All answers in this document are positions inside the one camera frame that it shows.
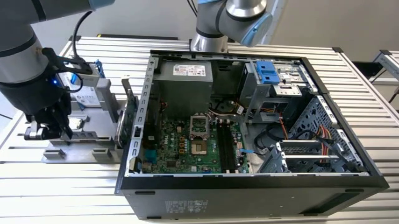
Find grey parts rack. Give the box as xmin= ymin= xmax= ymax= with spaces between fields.
xmin=40 ymin=79 xmax=125 ymax=165

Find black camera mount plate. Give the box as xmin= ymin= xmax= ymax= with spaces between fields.
xmin=60 ymin=56 xmax=94 ymax=75

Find perforated metal disk cage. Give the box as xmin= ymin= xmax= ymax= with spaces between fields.
xmin=257 ymin=139 xmax=347 ymax=174

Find hard disk in blue carrier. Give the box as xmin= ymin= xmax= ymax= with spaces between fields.
xmin=69 ymin=59 xmax=105 ymax=110

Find blue drive bay latch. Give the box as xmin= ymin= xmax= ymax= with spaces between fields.
xmin=254 ymin=60 xmax=278 ymax=84

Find metal slat side table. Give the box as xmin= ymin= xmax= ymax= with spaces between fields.
xmin=369 ymin=49 xmax=399 ymax=86

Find blue tab data cable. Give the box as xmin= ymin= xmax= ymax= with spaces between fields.
xmin=237 ymin=147 xmax=268 ymax=155

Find CPU socket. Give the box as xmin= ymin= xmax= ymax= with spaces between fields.
xmin=189 ymin=139 xmax=209 ymax=156

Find black open PC case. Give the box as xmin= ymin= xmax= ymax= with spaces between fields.
xmin=113 ymin=49 xmax=389 ymax=221

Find green motherboard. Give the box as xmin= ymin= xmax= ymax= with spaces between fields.
xmin=141 ymin=116 xmax=249 ymax=175

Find grey power supply unit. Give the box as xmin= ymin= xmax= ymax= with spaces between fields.
xmin=153 ymin=59 xmax=214 ymax=117

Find black RAM slot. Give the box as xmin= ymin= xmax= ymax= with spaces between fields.
xmin=228 ymin=121 xmax=240 ymax=175
xmin=217 ymin=121 xmax=228 ymax=175
xmin=224 ymin=121 xmax=236 ymax=175
xmin=220 ymin=121 xmax=232 ymax=175

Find orange yellow power wires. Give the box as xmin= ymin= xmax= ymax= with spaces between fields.
xmin=315 ymin=125 xmax=332 ymax=168

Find metal socket cover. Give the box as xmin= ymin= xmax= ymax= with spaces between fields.
xmin=189 ymin=113 xmax=209 ymax=139

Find silver CPU chip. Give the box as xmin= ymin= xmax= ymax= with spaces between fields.
xmin=68 ymin=118 xmax=84 ymax=130

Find thick black cable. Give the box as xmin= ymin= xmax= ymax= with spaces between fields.
xmin=70 ymin=10 xmax=94 ymax=62

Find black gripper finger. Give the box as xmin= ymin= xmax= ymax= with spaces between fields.
xmin=50 ymin=102 xmax=74 ymax=146

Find small silver camera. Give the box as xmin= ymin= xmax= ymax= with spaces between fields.
xmin=24 ymin=121 xmax=62 ymax=141

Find metal drive bay cage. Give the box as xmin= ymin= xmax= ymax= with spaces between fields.
xmin=241 ymin=59 xmax=313 ymax=123

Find green graphics card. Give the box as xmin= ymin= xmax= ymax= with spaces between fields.
xmin=113 ymin=74 xmax=140 ymax=150

